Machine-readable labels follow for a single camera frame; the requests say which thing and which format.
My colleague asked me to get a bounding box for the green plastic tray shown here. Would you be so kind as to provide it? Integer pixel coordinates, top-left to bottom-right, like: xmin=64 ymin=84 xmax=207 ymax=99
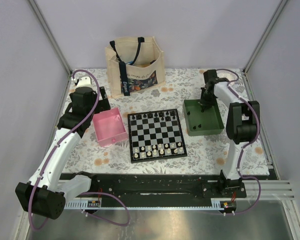
xmin=182 ymin=99 xmax=225 ymax=137

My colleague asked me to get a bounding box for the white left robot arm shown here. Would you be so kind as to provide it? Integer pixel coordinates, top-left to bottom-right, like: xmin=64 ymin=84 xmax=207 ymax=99
xmin=15 ymin=75 xmax=110 ymax=220

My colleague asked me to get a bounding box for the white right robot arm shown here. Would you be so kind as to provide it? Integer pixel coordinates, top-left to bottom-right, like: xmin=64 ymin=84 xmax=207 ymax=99
xmin=199 ymin=69 xmax=260 ymax=198

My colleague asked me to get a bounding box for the pink plastic box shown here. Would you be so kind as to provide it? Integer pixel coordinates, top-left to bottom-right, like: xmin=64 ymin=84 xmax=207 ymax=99
xmin=92 ymin=107 xmax=128 ymax=147

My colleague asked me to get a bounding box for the beige canvas tote bag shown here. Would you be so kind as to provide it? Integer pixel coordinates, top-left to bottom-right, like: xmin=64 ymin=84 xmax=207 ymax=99
xmin=105 ymin=36 xmax=166 ymax=98

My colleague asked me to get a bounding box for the black white chessboard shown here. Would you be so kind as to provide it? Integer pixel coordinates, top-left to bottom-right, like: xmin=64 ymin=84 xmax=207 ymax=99
xmin=127 ymin=108 xmax=188 ymax=164

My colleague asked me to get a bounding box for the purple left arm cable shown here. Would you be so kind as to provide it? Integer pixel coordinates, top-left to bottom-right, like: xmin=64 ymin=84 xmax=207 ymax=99
xmin=27 ymin=69 xmax=131 ymax=232

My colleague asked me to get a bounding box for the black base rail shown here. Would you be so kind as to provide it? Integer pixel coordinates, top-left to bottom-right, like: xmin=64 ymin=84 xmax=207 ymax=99
xmin=59 ymin=172 xmax=248 ymax=208

